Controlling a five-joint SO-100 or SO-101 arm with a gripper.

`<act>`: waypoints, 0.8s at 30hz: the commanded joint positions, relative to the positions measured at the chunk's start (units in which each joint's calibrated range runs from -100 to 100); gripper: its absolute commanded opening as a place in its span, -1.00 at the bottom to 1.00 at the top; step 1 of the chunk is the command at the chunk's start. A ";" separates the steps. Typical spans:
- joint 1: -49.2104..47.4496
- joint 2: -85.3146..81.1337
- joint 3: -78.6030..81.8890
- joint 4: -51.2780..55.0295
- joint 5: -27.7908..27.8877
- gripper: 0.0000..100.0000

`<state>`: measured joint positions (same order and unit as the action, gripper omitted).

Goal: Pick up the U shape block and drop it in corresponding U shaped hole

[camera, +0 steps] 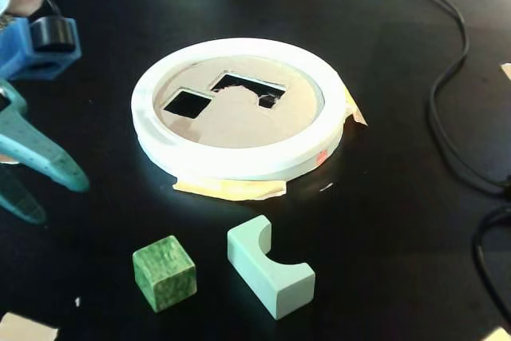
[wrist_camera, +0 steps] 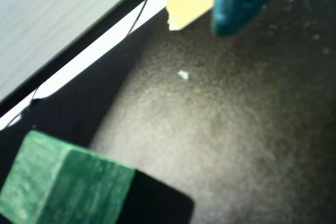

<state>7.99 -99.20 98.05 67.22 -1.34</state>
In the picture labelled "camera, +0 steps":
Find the thin white scrap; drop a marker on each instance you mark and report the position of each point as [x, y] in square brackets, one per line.
[326, 186]

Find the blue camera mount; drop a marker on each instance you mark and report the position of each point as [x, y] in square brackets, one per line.
[16, 49]

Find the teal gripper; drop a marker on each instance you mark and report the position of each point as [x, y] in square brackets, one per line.
[33, 145]

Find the white round shape sorter lid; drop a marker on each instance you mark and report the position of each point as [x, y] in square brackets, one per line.
[239, 157]

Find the black cylindrical camera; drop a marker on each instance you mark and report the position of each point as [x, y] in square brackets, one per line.
[52, 33]

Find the short masking tape strip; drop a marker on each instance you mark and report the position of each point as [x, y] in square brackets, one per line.
[356, 111]

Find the mint U-shaped block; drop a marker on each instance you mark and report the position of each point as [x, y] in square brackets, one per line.
[255, 269]

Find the long masking tape strip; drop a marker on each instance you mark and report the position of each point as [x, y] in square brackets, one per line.
[231, 190]

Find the white paper piece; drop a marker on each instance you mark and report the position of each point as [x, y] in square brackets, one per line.
[501, 335]
[507, 71]

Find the green wooden cube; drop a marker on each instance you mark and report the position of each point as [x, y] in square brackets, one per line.
[163, 273]

